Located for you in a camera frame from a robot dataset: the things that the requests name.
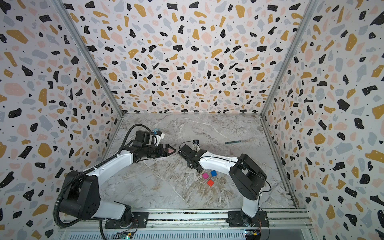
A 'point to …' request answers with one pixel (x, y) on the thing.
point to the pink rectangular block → (170, 150)
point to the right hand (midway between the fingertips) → (191, 157)
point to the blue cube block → (213, 173)
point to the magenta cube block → (205, 175)
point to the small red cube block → (210, 183)
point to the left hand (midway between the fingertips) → (170, 149)
